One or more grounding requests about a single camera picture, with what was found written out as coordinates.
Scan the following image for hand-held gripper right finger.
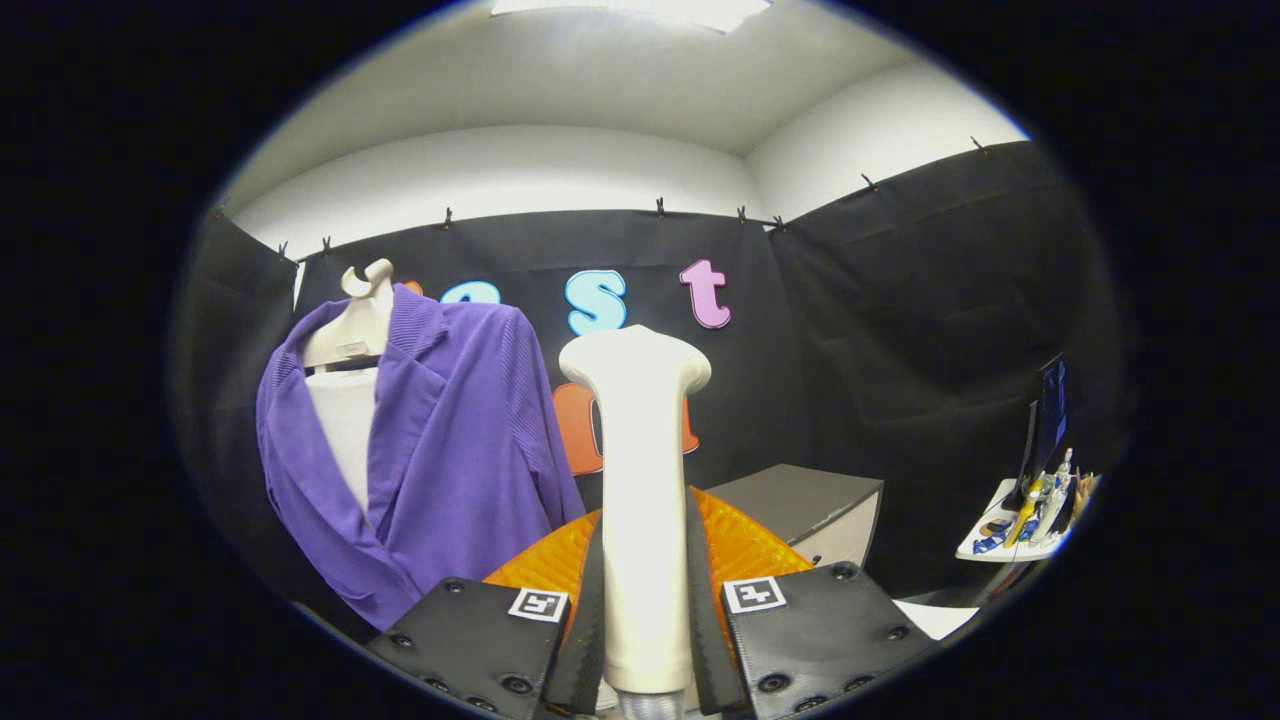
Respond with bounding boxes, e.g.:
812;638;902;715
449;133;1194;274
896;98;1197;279
685;487;941;719

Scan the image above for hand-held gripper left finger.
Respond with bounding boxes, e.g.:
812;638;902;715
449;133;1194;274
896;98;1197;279
365;485;608;719

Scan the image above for white garment steamer head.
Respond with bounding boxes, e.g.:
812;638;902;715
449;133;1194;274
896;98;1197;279
558;325;713;696

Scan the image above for purple corduroy jacket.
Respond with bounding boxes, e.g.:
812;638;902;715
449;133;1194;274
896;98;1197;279
256;283;586;633

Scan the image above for beige cabinet with dark top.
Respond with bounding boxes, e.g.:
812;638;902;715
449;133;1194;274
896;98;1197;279
705;463;886;571

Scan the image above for white paper sheet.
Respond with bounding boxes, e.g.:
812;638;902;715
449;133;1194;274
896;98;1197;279
893;600;981;641

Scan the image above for white shelf with small items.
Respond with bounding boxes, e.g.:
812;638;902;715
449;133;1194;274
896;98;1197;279
955;450;1099;563

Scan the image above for white padded ironing form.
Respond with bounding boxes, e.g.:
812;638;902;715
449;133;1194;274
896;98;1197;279
305;368;379;521

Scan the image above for black backdrop cloth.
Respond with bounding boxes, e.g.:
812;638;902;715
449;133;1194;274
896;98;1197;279
175;140;1126;641

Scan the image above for cream plastic hanger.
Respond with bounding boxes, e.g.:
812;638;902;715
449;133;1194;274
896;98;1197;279
302;258;396;369

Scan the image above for dark computer monitor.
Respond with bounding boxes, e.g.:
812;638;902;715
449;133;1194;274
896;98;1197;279
1005;355;1071;511

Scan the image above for large ceiling light panel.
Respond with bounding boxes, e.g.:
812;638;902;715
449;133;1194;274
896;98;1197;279
490;0;771;33

